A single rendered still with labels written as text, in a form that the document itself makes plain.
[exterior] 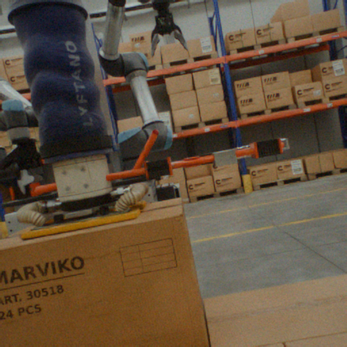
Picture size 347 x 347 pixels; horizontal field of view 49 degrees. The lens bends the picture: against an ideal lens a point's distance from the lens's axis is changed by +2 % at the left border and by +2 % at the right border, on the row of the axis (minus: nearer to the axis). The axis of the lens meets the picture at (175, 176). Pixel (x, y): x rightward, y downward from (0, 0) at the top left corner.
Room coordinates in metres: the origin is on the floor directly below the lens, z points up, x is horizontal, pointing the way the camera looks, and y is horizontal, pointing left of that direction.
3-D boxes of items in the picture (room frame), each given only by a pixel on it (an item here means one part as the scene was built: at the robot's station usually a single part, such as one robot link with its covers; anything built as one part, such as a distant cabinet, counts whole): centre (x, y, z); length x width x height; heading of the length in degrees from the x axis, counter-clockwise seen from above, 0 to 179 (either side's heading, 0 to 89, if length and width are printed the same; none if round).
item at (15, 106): (1.51, 0.57, 1.38); 0.09 x 0.08 x 0.11; 45
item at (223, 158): (1.22, -0.17, 1.07); 0.07 x 0.07 x 0.04; 88
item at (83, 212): (1.24, 0.30, 1.01); 0.34 x 0.25 x 0.06; 88
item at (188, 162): (1.35, 0.10, 1.07); 0.93 x 0.30 x 0.04; 88
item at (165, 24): (1.58, -0.07, 1.66); 0.09 x 0.08 x 0.12; 0
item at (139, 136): (1.80, 0.17, 1.20); 0.13 x 0.12 x 0.14; 116
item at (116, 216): (1.14, 0.30, 0.97); 0.34 x 0.10 x 0.05; 88
